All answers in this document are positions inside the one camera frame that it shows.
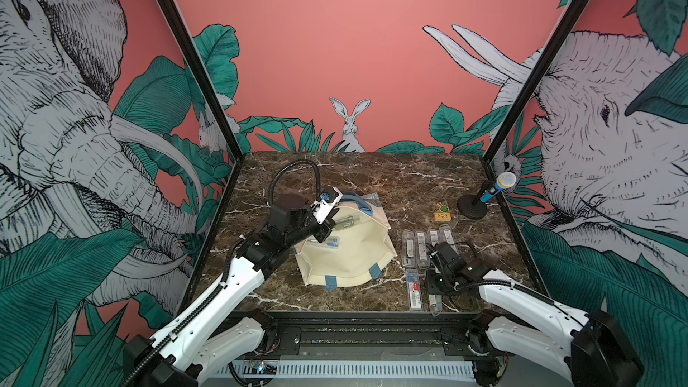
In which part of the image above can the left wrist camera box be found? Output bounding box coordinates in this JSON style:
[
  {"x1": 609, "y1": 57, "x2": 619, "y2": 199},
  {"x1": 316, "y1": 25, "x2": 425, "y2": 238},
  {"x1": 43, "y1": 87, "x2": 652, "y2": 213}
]
[{"x1": 312, "y1": 186, "x2": 343, "y2": 225}]

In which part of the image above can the cream canvas tote bag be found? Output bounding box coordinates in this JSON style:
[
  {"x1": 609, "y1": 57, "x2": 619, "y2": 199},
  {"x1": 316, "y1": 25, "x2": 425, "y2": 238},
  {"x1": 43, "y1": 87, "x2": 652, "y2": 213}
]
[{"x1": 295, "y1": 193, "x2": 397, "y2": 290}]

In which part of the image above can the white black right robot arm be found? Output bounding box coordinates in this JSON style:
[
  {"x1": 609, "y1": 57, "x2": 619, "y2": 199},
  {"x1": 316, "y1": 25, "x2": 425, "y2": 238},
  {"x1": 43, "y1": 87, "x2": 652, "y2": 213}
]
[{"x1": 426, "y1": 242, "x2": 645, "y2": 386}]

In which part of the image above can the black frame post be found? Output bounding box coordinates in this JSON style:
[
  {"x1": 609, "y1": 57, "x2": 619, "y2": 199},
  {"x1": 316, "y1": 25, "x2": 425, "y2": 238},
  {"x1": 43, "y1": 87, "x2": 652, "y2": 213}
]
[
  {"x1": 481, "y1": 0, "x2": 589, "y2": 165},
  {"x1": 156, "y1": 0, "x2": 244, "y2": 162}
]

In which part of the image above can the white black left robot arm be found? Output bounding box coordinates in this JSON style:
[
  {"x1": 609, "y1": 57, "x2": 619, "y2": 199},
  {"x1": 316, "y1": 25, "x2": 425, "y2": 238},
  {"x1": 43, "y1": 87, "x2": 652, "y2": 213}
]
[{"x1": 124, "y1": 188, "x2": 341, "y2": 386}]

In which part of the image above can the blue microphone on black stand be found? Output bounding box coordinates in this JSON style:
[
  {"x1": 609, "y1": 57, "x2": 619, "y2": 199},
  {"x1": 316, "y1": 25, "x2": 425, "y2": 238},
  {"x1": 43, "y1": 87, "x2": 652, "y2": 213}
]
[{"x1": 457, "y1": 171, "x2": 517, "y2": 220}]

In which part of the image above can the black front mounting rail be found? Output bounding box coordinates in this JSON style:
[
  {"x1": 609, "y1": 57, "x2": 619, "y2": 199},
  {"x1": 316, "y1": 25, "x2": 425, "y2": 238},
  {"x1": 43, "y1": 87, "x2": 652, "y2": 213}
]
[{"x1": 264, "y1": 310, "x2": 507, "y2": 360}]

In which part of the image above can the black left frame post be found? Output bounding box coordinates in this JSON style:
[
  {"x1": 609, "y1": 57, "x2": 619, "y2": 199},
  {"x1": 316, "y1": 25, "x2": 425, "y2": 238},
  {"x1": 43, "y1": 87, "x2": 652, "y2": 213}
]
[{"x1": 156, "y1": 0, "x2": 244, "y2": 162}]

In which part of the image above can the small wooden toy block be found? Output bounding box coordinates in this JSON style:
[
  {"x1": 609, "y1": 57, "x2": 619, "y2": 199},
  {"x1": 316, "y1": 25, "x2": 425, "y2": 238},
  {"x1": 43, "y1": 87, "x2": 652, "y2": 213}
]
[{"x1": 434, "y1": 204, "x2": 452, "y2": 223}]

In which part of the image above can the black right frame post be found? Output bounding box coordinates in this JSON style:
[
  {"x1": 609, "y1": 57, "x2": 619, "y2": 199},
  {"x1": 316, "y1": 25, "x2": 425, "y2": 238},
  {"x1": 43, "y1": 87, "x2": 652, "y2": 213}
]
[{"x1": 481, "y1": 0, "x2": 589, "y2": 165}]

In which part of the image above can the white perforated cable tray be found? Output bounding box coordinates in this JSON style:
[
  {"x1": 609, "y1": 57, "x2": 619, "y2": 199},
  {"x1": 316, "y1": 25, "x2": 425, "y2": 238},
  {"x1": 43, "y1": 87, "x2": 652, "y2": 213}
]
[{"x1": 233, "y1": 360, "x2": 476, "y2": 383}]

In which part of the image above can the black corrugated left cable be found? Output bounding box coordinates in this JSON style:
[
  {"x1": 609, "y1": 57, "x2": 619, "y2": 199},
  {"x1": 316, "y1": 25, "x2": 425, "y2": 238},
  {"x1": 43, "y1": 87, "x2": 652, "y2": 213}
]
[{"x1": 267, "y1": 158, "x2": 323, "y2": 205}]

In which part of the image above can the clear plastic compass case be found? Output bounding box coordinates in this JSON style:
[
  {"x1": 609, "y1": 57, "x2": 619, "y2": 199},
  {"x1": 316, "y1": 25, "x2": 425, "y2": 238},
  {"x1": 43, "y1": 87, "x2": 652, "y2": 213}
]
[{"x1": 401, "y1": 229, "x2": 416, "y2": 268}]

